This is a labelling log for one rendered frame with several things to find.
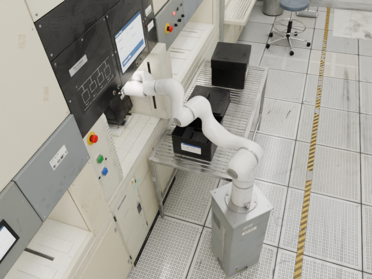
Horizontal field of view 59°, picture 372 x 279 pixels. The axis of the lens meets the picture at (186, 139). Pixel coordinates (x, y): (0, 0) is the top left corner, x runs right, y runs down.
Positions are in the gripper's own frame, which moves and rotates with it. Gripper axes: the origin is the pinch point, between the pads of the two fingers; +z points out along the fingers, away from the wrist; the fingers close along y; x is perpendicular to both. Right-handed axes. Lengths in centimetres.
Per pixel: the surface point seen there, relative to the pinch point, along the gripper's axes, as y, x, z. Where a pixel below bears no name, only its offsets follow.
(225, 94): 52, -35, -70
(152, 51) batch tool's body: 14.9, 18.6, -32.2
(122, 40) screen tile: -14, 41, -31
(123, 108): -0.7, -17.4, -12.4
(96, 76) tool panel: -40, 38, -30
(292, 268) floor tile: -29, -122, -141
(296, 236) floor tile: -2, -122, -143
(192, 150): -7, -38, -62
